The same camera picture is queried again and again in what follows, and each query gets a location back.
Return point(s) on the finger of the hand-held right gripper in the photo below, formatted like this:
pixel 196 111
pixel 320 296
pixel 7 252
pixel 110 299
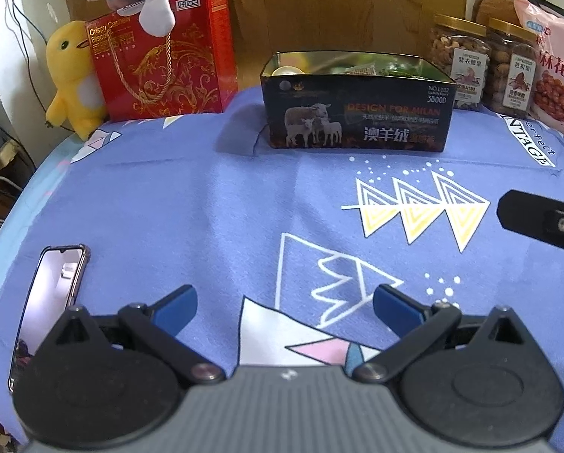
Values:
pixel 531 217

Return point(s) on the green snack packets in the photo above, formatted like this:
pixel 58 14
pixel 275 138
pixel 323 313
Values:
pixel 402 68

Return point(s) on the yellow plush duck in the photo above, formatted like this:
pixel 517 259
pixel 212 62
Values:
pixel 72 85

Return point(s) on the dark cardboard box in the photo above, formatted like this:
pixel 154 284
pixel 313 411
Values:
pixel 357 113

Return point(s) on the wooden headboard panel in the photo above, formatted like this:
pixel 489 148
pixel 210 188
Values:
pixel 333 4

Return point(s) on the smartphone clear case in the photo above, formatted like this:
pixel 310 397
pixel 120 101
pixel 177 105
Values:
pixel 50 302

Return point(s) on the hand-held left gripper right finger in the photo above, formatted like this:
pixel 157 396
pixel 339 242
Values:
pixel 397 309

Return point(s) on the gold foil round snack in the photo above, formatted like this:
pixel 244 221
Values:
pixel 285 71

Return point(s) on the round wooden board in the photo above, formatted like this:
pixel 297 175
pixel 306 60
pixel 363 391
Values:
pixel 491 4

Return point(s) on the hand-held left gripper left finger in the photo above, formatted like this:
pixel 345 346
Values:
pixel 175 310

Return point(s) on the nut jar gold lid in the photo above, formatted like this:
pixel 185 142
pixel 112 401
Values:
pixel 510 75
pixel 458 61

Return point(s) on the pink snack bag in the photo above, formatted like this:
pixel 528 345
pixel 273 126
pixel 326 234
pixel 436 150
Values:
pixel 560 85

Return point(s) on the blue printed blanket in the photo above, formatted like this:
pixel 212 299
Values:
pixel 192 207

